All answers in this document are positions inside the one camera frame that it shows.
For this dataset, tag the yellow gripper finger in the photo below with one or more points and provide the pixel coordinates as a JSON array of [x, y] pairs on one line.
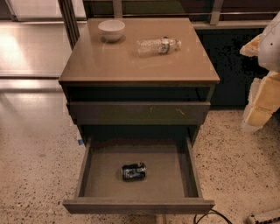
[[251, 48], [253, 119]]

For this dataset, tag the closed top drawer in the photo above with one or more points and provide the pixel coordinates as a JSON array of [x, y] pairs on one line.
[[138, 112]]

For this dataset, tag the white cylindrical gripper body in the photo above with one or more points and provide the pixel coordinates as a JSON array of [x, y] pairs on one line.
[[271, 48]]

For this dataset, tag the white ceramic bowl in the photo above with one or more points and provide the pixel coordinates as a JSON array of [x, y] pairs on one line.
[[111, 30]]

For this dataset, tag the brown drawer cabinet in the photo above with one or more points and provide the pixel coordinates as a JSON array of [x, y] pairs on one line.
[[99, 71]]

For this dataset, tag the dark metal post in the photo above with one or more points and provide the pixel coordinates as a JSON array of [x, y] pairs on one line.
[[70, 23]]

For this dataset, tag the dark blue pepsi can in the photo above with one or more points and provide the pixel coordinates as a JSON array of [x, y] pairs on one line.
[[132, 172]]

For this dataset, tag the white power strip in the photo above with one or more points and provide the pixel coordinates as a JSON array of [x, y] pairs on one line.
[[268, 217]]

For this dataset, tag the clear plastic water bottle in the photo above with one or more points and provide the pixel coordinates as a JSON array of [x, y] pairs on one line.
[[157, 46]]

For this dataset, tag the open middle drawer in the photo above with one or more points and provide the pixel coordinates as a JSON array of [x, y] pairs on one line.
[[171, 185]]

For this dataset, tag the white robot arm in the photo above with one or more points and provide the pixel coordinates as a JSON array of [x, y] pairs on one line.
[[269, 47]]

